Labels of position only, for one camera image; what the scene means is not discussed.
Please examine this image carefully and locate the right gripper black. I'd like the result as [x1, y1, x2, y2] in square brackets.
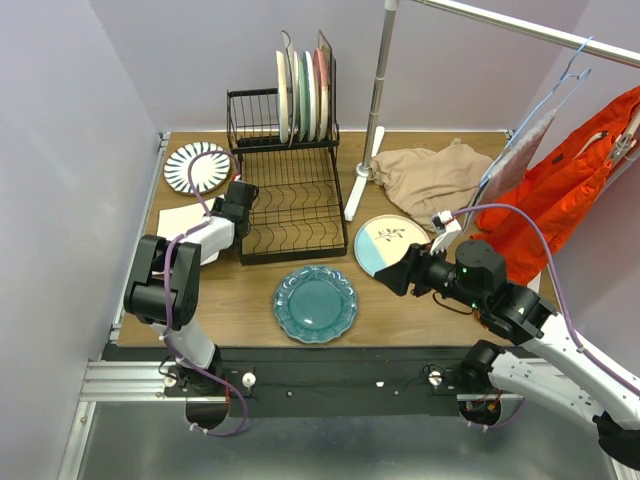
[373, 237, 486, 310]

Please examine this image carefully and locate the cream blue leaf plate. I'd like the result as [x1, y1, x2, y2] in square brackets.
[354, 214, 430, 277]

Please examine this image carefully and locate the teal scalloped plate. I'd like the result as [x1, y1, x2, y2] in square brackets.
[273, 265, 358, 345]

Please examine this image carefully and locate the white blue striped plate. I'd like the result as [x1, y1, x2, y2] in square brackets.
[163, 141, 231, 195]

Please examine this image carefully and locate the large white black-rimmed plate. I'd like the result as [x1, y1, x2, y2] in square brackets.
[155, 203, 212, 244]

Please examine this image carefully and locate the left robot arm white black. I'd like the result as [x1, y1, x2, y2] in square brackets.
[123, 181, 259, 395]

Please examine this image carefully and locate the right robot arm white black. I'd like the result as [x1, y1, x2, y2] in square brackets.
[374, 240, 639, 469]

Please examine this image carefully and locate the silver clothes rack stand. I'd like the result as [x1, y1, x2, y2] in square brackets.
[344, 1, 639, 222]

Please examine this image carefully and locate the beige cloth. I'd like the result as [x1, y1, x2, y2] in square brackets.
[370, 138, 493, 233]

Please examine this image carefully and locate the grey cloth on hanger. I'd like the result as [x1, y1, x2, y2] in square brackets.
[470, 109, 557, 206]

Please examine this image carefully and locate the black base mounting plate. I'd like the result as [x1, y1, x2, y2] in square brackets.
[164, 344, 531, 419]

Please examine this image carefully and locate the orange garment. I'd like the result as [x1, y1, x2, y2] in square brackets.
[476, 87, 639, 285]

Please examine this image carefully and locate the pink plate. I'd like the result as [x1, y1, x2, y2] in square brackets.
[313, 48, 329, 140]

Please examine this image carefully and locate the mint green plate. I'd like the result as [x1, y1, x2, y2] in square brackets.
[298, 53, 310, 140]

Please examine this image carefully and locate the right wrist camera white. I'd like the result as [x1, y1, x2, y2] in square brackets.
[430, 210, 462, 256]

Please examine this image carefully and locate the black wire dish rack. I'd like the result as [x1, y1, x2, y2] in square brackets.
[226, 57, 348, 265]

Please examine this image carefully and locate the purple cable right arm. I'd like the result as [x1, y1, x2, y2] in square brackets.
[449, 202, 640, 431]

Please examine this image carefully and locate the blue wire hanger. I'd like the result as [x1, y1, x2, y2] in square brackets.
[479, 37, 593, 188]

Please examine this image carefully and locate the aluminium rail frame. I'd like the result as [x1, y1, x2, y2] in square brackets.
[54, 131, 640, 480]

